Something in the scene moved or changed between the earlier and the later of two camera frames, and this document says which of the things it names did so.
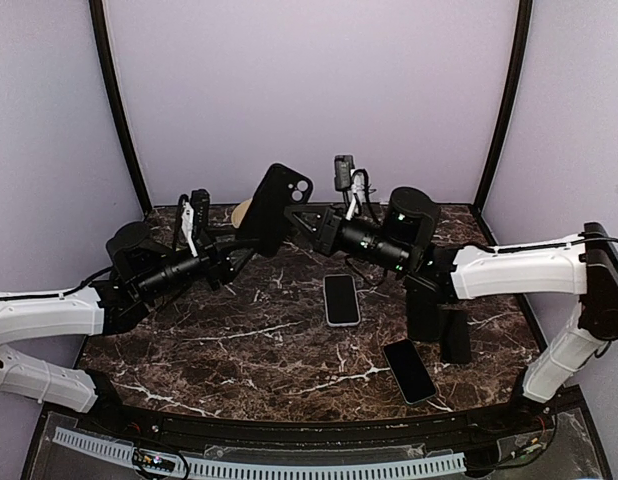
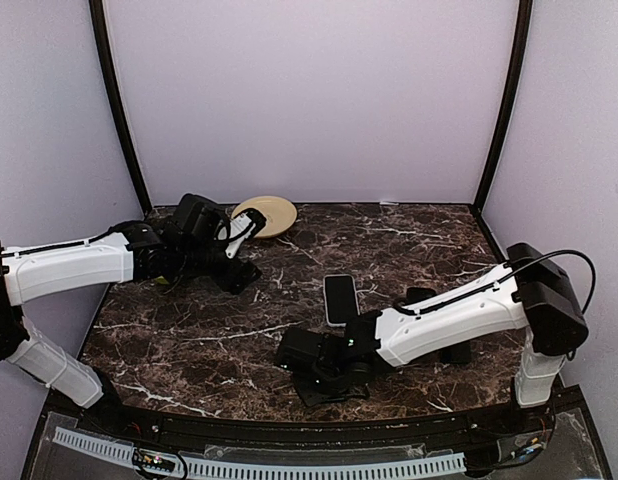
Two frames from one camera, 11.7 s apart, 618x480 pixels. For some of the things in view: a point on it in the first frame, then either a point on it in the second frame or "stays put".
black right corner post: x=508 y=100 stays put
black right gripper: x=328 y=227 → x=315 y=398
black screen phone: x=341 y=299 stays put
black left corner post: x=100 y=19 stays put
